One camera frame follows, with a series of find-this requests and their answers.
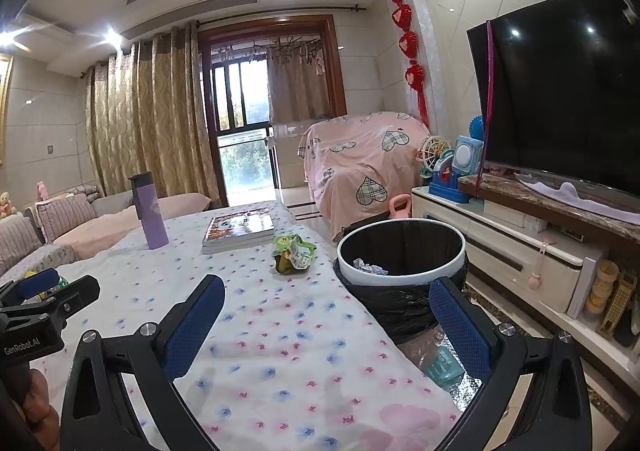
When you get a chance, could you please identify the blue toy machine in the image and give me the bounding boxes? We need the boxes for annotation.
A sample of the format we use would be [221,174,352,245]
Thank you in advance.
[429,151,473,204]

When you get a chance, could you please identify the gold patterned curtain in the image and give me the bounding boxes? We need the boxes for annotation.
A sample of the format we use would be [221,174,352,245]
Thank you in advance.
[84,21,223,207]

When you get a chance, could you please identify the brown marble television stand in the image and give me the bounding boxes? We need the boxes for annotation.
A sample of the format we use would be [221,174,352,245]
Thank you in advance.
[457,174,640,252]

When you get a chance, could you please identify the teal box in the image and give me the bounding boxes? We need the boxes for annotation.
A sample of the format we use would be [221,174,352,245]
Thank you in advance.
[420,346,466,387]

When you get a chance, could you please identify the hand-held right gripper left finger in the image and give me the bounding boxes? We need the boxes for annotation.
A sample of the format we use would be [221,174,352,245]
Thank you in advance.
[59,273,227,451]

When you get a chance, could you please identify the pink blanket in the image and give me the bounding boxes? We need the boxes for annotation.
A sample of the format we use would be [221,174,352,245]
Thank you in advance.
[52,206,146,257]

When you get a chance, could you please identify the dark curtain rod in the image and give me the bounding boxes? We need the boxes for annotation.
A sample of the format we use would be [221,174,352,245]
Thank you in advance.
[80,4,368,79]

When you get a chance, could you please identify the yellow perforated tool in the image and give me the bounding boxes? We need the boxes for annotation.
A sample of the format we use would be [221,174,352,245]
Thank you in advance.
[596,273,638,337]

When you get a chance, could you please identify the light blue square toy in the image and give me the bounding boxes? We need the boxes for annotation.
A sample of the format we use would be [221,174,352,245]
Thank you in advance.
[452,135,485,174]

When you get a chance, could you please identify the wooden glass balcony door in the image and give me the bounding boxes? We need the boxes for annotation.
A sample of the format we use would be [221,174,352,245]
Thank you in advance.
[197,14,348,204]

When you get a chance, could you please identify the red hanging decoration string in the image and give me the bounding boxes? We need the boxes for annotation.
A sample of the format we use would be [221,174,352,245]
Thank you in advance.
[389,0,430,124]

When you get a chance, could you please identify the pink kettlebell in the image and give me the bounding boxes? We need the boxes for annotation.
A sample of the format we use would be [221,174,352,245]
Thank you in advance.
[387,194,412,221]

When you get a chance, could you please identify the person's left hand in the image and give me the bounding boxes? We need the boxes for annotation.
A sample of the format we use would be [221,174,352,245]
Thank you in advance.
[20,368,60,439]

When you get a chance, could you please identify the purple water bottle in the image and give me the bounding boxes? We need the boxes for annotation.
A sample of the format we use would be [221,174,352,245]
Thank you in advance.
[128,172,169,250]

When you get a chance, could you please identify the gold framed painting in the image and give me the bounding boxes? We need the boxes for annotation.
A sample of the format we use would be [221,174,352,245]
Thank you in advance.
[0,54,15,167]

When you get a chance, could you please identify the striped pink pillow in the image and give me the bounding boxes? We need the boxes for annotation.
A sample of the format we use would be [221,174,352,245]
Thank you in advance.
[35,194,98,244]
[0,216,43,274]

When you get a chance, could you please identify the stack of yellow rolls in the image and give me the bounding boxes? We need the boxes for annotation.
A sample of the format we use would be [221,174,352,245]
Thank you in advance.
[585,258,621,324]

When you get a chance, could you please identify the toy ferris wheel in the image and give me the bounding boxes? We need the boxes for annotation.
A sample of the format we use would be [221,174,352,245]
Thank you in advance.
[419,135,453,179]

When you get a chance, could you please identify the colourful picture book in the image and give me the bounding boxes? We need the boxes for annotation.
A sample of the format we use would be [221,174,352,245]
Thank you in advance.
[201,233,275,255]
[202,214,275,242]

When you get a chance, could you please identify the beige balcony curtain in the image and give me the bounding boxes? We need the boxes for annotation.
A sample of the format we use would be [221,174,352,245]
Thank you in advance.
[267,44,326,124]

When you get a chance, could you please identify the pink child safety lock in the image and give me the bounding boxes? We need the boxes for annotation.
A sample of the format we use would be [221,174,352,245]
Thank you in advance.
[530,238,556,289]

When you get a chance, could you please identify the pink heart-print furniture cover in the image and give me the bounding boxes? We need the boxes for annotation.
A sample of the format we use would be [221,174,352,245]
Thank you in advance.
[298,112,433,242]

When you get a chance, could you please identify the green and brown snack wrapper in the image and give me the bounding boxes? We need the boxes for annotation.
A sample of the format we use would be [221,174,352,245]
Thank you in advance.
[272,234,319,276]

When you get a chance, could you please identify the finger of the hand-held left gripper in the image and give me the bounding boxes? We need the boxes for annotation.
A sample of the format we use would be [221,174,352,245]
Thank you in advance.
[0,268,61,306]
[10,275,101,334]

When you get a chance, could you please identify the hanging clothes hangers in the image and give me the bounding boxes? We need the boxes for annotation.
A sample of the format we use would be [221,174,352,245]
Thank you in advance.
[210,34,326,77]

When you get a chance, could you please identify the beige sofa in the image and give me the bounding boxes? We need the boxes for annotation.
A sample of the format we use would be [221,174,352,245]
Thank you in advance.
[0,184,213,277]

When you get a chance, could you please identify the black television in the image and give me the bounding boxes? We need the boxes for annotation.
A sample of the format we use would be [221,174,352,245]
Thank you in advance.
[466,0,640,227]

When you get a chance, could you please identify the black bin bag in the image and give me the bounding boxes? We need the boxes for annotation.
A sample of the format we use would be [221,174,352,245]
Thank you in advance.
[332,251,471,344]

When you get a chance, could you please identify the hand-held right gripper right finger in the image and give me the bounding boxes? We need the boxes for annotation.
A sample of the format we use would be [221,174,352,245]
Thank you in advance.
[429,276,594,451]

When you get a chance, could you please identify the white crumpled paper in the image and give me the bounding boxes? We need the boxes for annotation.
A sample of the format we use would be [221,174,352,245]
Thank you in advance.
[352,257,388,276]

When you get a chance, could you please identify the thin pink rod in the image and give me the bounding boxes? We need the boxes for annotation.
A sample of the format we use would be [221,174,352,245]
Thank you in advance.
[475,20,497,202]

